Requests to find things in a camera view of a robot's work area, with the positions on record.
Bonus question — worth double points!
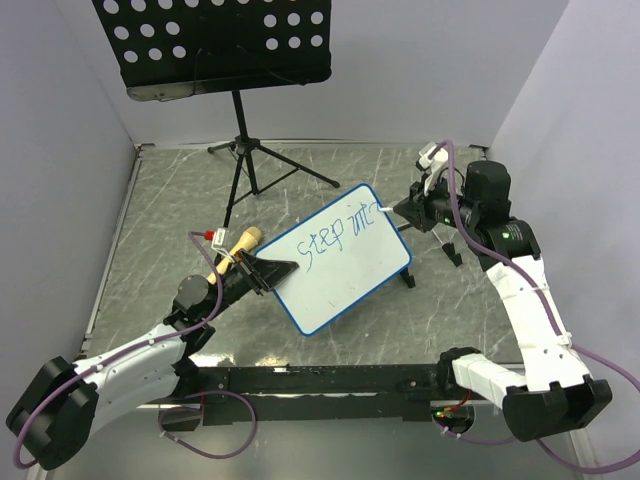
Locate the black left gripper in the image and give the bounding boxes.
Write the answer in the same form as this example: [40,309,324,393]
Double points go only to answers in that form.
[202,248,298,321]

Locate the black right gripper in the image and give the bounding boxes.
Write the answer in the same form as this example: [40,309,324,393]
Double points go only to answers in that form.
[393,171,479,233]

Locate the blue framed whiteboard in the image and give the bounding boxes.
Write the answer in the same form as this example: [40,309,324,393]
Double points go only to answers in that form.
[256,183,412,336]

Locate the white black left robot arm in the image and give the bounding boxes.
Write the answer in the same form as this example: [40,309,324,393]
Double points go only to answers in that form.
[6,250,299,470]

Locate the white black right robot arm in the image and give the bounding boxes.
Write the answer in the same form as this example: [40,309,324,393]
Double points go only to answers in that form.
[393,160,612,441]

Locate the wooden microphone toy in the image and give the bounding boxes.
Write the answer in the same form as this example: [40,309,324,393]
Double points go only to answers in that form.
[215,227,262,276]

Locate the black music stand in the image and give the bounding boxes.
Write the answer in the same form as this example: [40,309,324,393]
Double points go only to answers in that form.
[93,0,340,224]

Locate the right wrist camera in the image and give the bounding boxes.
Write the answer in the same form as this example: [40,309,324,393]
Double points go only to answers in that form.
[415,142,449,196]

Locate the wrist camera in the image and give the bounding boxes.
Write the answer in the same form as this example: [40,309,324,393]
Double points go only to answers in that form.
[415,142,449,196]
[203,227,228,253]

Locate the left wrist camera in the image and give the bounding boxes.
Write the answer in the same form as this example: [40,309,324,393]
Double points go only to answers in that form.
[203,227,228,253]

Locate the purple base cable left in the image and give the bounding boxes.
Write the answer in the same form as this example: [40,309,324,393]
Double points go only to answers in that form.
[158,391,259,459]

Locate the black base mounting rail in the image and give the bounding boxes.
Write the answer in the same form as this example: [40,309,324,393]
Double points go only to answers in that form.
[149,364,466,426]

